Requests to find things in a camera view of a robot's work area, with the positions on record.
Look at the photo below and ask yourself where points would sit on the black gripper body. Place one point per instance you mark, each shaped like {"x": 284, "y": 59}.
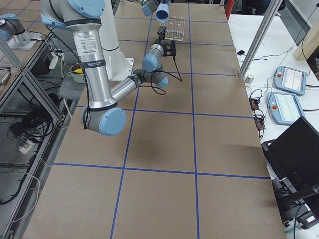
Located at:
{"x": 160, "y": 40}

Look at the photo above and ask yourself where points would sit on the light blue plastic cup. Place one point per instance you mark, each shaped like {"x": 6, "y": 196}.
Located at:
{"x": 162, "y": 12}

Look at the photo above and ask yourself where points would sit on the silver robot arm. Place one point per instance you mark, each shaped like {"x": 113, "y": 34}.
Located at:
{"x": 150, "y": 6}
{"x": 105, "y": 68}

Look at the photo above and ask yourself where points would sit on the small black square device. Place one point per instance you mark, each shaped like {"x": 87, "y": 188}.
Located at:
{"x": 241, "y": 52}

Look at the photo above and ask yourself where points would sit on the small silver metal cylinder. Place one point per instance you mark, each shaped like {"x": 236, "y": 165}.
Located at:
{"x": 249, "y": 79}

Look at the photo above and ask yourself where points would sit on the steel bowl with corn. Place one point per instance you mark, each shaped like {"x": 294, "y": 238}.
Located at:
{"x": 76, "y": 73}

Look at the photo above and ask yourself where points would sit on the orange black electronics board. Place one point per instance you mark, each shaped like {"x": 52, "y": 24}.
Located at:
{"x": 258, "y": 115}

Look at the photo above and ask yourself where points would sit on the upper teach pendant tablet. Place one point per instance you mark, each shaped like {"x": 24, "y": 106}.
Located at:
{"x": 290, "y": 80}

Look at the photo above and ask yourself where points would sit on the teach pendant tablet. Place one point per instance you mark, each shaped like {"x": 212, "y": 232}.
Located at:
{"x": 290, "y": 80}
{"x": 285, "y": 108}

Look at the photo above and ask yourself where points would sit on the lower teach pendant tablet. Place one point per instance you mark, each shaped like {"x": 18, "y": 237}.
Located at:
{"x": 285, "y": 108}

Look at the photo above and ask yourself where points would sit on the black laptop computer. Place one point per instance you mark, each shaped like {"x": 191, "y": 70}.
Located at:
{"x": 295, "y": 153}

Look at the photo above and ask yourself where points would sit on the white wire cup holder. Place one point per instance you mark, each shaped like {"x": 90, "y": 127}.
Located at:
{"x": 175, "y": 28}

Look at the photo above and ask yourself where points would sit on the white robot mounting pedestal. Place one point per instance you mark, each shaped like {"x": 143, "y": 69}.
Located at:
{"x": 117, "y": 65}

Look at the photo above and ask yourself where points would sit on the aluminium frame post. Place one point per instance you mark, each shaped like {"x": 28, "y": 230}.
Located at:
{"x": 265, "y": 24}

